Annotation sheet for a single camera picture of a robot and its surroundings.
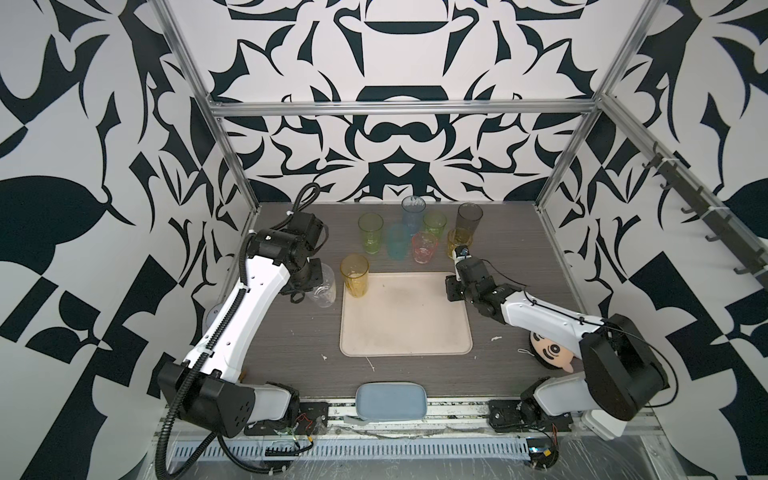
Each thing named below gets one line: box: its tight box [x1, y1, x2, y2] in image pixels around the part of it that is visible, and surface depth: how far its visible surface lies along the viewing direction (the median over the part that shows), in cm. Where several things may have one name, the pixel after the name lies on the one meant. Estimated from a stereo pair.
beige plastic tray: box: [339, 272, 473, 357], surface depth 93 cm
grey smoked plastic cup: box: [455, 202, 483, 243], surface depth 104 cm
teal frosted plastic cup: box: [386, 223, 411, 261], surface depth 104 cm
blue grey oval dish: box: [355, 381, 428, 421], surface depth 76 cm
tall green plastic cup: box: [358, 212, 384, 255], surface depth 99 cm
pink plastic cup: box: [412, 232, 438, 264], surface depth 103 cm
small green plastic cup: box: [423, 210, 447, 238], surface depth 107 cm
